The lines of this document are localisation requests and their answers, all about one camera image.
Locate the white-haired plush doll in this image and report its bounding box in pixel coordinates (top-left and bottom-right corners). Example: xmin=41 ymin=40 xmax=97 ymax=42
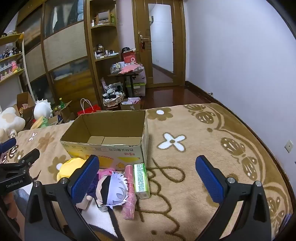
xmin=76 ymin=169 xmax=129 ymax=210

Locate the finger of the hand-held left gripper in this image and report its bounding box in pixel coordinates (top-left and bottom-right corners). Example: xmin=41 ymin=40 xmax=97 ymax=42
xmin=0 ymin=138 xmax=17 ymax=154
xmin=13 ymin=148 xmax=41 ymax=168

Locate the pink cloth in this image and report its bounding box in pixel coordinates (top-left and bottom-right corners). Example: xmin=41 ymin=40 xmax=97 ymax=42
xmin=118 ymin=64 xmax=144 ymax=75

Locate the wall shelf with figures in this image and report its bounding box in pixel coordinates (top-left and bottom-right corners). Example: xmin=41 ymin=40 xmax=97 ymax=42
xmin=0 ymin=32 xmax=26 ymax=84

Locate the cream plush toy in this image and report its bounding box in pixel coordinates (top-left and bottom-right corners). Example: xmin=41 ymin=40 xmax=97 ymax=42
xmin=0 ymin=107 xmax=26 ymax=139

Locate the small dark side table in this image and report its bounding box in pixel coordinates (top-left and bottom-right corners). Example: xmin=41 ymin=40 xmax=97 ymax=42
xmin=107 ymin=70 xmax=144 ymax=98

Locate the pink plastic packet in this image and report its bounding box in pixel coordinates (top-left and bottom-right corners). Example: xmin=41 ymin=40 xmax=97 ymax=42
xmin=124 ymin=165 xmax=137 ymax=220

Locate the white wall socket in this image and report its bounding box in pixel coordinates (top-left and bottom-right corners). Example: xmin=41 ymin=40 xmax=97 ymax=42
xmin=284 ymin=140 xmax=295 ymax=153

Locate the green tissue pack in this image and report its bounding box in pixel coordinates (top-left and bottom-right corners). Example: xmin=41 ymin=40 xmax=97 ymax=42
xmin=134 ymin=163 xmax=151 ymax=200

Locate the wooden corner shelf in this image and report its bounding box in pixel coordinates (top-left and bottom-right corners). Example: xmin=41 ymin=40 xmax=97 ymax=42
xmin=85 ymin=0 xmax=123 ymax=109

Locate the beige flower printed blanket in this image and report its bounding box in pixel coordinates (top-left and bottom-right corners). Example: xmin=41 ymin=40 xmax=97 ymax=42
xmin=0 ymin=103 xmax=294 ymax=241

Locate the wooden door with glass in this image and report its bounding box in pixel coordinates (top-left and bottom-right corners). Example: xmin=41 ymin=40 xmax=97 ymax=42
xmin=132 ymin=0 xmax=186 ymax=88

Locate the basket of socks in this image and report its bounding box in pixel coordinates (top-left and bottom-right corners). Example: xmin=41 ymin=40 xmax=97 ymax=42
xmin=102 ymin=82 xmax=125 ymax=107

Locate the wooden picture frame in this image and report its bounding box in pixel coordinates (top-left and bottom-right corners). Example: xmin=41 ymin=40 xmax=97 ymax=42
xmin=97 ymin=10 xmax=111 ymax=24

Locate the yellow plush toy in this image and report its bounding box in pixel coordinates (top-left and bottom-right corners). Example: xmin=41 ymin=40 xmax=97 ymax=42
xmin=57 ymin=158 xmax=87 ymax=183

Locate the brass door handle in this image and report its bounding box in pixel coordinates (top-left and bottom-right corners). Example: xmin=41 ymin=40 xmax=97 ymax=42
xmin=139 ymin=32 xmax=149 ymax=49

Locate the cardboard box with bottles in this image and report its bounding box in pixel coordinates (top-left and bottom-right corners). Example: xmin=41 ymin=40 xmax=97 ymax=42
xmin=52 ymin=100 xmax=75 ymax=123

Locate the white storage box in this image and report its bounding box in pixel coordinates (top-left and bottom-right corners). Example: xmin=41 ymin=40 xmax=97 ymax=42
xmin=133 ymin=70 xmax=147 ymax=96

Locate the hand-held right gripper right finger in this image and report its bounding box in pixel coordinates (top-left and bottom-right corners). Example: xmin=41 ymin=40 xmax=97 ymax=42
xmin=195 ymin=155 xmax=272 ymax=241

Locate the white bag with black strap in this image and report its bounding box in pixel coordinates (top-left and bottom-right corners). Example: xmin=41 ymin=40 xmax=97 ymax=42
xmin=81 ymin=204 xmax=130 ymax=241

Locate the white round plush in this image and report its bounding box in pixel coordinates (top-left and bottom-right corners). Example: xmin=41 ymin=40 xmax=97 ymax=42
xmin=33 ymin=99 xmax=53 ymax=120

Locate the tall brown cardboard box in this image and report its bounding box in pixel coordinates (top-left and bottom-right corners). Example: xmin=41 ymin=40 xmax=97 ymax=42
xmin=13 ymin=91 xmax=36 ymax=121

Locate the red box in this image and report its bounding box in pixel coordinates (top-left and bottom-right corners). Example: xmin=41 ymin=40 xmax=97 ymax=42
xmin=120 ymin=51 xmax=137 ymax=64

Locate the red paper bag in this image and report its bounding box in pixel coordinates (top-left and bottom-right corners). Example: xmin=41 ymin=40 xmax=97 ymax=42
xmin=77 ymin=98 xmax=102 ymax=116

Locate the green frog toy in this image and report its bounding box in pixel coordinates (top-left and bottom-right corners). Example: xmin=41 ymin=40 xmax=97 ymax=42
xmin=31 ymin=116 xmax=50 ymax=129

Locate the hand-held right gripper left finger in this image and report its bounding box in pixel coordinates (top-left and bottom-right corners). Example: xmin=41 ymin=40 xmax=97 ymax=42
xmin=24 ymin=155 xmax=100 ymax=241

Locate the wooden wardrobe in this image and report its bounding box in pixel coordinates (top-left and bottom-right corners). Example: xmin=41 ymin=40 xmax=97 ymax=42
xmin=14 ymin=0 xmax=97 ymax=112

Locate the small cardboard box with packets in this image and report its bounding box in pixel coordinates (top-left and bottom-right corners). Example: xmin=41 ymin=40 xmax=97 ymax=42
xmin=120 ymin=97 xmax=142 ymax=110

